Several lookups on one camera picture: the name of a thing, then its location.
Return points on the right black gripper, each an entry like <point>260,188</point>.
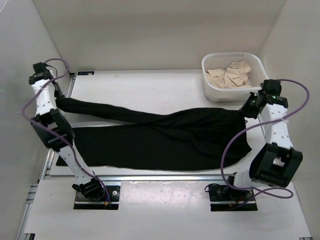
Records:
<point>244,109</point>

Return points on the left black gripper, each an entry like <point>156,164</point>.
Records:
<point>60,95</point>

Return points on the black trousers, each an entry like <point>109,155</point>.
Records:
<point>187,140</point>

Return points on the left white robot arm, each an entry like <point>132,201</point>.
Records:
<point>57,134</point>

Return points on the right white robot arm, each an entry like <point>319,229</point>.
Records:
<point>277,161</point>

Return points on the beige trousers in basket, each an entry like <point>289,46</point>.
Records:
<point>238,75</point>

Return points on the white plastic basket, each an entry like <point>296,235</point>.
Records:
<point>222,60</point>

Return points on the white front cover board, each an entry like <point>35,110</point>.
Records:
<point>177,210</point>

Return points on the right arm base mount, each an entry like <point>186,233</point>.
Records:
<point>223,198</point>

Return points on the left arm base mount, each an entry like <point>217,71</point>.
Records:
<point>92,197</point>

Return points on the aluminium frame rail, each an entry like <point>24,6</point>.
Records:
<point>155,91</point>

